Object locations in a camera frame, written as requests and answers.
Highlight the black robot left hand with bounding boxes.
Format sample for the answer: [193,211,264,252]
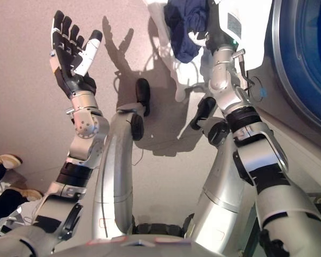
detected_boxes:
[49,10,103,100]

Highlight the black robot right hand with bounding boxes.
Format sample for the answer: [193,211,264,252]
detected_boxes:
[188,0,243,51]

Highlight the navy blue clothes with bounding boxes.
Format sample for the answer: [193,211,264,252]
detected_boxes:
[164,0,212,64]

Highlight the white fabric laundry basket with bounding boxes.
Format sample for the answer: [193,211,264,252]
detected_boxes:
[146,0,274,103]

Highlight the grey front-load washing machine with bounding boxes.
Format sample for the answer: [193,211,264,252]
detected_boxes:
[243,0,321,204]

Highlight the black robot left foot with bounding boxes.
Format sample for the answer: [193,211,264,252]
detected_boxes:
[135,78,151,118]

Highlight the black robot foot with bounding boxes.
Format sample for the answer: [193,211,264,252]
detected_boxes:
[135,78,151,118]
[190,96,217,131]

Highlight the black robot right foot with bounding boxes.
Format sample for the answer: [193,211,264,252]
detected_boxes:
[190,96,217,131]

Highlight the tan person shoe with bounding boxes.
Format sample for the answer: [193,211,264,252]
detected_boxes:
[0,153,24,170]
[4,186,44,202]

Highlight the silver robot left leg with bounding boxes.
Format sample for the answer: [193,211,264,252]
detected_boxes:
[91,103,146,239]

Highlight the black person trousers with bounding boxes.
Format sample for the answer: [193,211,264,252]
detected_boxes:
[0,158,28,239]

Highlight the grey robot torso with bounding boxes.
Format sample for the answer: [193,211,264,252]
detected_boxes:
[0,222,232,257]

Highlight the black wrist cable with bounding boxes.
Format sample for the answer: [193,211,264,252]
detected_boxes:
[231,49,258,93]

